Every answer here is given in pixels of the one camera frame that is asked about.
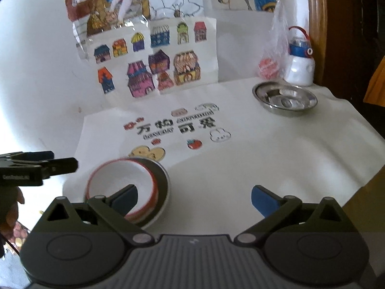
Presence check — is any white bottle with blue lid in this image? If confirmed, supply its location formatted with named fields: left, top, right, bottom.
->
left=283, top=26, right=316, bottom=86

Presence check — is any white bowl with red rim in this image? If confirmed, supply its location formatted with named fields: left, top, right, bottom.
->
left=87, top=159, right=159, bottom=221

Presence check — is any pink round packet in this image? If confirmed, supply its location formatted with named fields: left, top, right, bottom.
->
left=259, top=58, right=280, bottom=79

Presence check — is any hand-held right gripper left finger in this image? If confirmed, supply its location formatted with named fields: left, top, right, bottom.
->
left=32, top=184, right=156, bottom=245

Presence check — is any stainless steel bowl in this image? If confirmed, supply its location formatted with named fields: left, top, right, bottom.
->
left=252, top=81, right=319, bottom=116

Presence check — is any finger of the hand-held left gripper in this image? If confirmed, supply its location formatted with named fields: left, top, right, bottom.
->
left=0, top=151, right=55, bottom=165
left=42, top=157, right=79, bottom=176

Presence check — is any white printed cloth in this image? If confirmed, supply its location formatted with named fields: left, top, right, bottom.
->
left=62, top=77, right=385, bottom=235

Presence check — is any stainless steel plate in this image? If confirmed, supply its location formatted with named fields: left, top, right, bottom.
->
left=85, top=157, right=171, bottom=230

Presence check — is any coloured houses drawing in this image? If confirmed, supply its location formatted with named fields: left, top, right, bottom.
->
left=77, top=17, right=219, bottom=99

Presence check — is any orange cloth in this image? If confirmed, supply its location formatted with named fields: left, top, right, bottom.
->
left=363, top=63, right=385, bottom=108

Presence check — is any clear plastic bag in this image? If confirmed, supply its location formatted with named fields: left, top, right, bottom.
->
left=258, top=0, right=290, bottom=81

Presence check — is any person's left hand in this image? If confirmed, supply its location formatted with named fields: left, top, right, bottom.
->
left=0, top=186, right=26, bottom=234

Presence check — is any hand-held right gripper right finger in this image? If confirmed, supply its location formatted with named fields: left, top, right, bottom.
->
left=233, top=184, right=357, bottom=245

